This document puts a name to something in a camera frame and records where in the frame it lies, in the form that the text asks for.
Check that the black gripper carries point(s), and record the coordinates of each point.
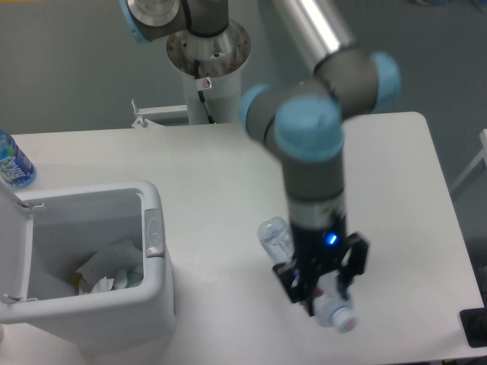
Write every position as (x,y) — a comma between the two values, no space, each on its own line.
(319,251)

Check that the crushed clear plastic bottle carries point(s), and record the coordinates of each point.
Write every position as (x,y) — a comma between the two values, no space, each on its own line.
(275,237)

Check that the white tissue paper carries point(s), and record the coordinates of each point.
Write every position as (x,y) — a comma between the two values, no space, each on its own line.
(121,261)

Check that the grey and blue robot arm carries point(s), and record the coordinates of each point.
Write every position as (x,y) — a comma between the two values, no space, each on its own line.
(300,125)

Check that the yellow and white trash wrappers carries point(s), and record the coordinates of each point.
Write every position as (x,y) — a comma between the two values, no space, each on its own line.
(84,287)

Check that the white plastic trash can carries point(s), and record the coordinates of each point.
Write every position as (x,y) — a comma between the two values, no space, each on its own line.
(47,235)

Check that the black clamp at table edge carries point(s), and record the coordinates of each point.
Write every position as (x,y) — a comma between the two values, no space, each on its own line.
(474,326)

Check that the white furniture leg at right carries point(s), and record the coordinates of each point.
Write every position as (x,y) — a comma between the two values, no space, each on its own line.
(473,170)

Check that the blue labelled water bottle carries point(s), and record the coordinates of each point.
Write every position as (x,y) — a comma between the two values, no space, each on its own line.
(16,168)

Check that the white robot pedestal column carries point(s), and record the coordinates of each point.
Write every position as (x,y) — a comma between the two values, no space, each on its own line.
(210,68)

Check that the white pedestal base frame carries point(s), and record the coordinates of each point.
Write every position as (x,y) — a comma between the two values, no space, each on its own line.
(160,112)

